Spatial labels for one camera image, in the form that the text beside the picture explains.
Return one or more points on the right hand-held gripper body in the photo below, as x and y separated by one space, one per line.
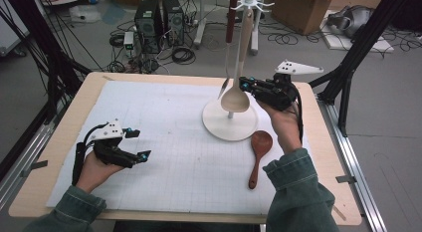
278 92

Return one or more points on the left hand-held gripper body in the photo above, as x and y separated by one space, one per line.
112 152

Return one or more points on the large beige spoon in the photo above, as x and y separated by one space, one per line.
235 101

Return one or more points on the white utensil rack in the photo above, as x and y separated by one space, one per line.
232 129

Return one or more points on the dark brown wooden spoon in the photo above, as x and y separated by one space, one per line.
261 142

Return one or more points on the person's left hand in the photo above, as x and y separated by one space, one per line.
94 175

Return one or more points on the person's right hand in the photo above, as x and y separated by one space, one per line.
287 129

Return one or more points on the white grid mat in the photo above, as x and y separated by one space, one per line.
166 125

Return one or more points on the white stand leg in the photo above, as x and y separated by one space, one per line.
255 43
200 29

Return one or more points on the large cardboard box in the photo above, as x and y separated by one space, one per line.
302 11

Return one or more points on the small white power adapter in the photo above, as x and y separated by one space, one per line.
128 39

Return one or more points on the black computer tower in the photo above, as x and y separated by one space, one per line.
173 21
148 24

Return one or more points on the grey bag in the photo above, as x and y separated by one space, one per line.
351 21

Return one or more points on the white foam board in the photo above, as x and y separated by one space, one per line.
381 44

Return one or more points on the clear plastic bag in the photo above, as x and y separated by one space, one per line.
84 13

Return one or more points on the grey metal bracket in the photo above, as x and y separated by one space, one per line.
346 179
35 167

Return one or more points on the aluminium rail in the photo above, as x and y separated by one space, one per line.
30 149
351 152

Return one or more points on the black frame strut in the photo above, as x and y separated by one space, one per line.
358 49
49 52

